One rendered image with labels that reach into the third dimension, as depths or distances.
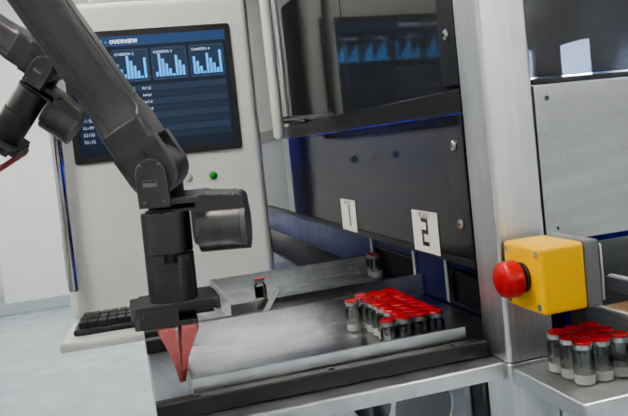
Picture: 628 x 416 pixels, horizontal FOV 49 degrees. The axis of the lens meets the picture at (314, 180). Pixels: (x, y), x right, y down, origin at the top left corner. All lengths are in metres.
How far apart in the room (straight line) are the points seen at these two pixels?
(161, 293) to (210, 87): 0.98
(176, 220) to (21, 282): 5.61
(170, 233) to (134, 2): 1.04
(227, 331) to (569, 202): 0.52
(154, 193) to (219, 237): 0.09
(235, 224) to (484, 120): 0.31
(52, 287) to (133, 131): 5.61
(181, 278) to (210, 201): 0.09
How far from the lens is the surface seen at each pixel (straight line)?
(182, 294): 0.82
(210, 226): 0.80
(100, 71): 0.81
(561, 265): 0.77
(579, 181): 0.89
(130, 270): 1.75
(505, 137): 0.83
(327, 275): 1.45
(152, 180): 0.79
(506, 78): 0.84
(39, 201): 6.31
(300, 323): 1.09
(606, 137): 0.91
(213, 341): 1.07
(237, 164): 1.74
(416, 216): 1.02
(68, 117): 1.29
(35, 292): 6.40
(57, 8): 0.83
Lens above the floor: 1.16
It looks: 3 degrees down
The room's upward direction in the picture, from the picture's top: 6 degrees counter-clockwise
